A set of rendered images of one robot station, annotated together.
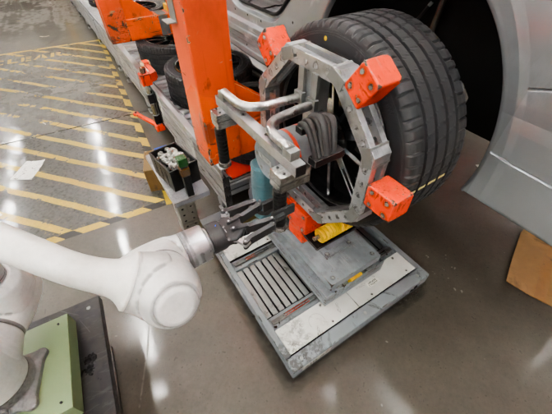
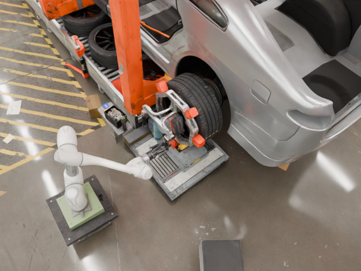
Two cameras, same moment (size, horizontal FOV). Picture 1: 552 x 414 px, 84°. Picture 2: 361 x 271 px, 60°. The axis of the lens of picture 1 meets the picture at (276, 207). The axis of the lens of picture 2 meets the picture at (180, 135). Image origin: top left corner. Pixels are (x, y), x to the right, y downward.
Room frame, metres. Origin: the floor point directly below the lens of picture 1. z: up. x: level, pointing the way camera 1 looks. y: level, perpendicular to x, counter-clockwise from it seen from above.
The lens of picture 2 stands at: (-0.86, 0.14, 3.13)
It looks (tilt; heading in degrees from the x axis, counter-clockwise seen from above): 56 degrees down; 349
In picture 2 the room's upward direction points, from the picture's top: 6 degrees clockwise
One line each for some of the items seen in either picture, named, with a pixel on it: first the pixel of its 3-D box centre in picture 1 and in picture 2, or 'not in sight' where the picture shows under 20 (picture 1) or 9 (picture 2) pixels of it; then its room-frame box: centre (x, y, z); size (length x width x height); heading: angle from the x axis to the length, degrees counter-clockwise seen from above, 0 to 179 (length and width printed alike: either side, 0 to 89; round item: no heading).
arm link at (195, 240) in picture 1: (196, 245); (144, 158); (0.44, 0.19, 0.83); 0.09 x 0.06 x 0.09; 33
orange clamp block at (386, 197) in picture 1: (387, 199); (198, 141); (0.58, -0.29, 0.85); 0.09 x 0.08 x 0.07; 33
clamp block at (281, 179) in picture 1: (290, 174); (169, 137); (0.58, -0.03, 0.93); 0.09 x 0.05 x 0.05; 123
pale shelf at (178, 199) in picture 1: (176, 173); (114, 118); (1.18, 0.49, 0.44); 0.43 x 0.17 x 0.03; 33
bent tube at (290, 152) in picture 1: (302, 113); (172, 119); (0.69, -0.07, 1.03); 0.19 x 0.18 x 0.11; 123
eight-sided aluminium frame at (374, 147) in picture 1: (311, 141); (175, 118); (0.84, -0.11, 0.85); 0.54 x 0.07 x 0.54; 33
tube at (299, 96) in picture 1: (260, 84); (158, 105); (0.85, 0.04, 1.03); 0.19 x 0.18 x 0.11; 123
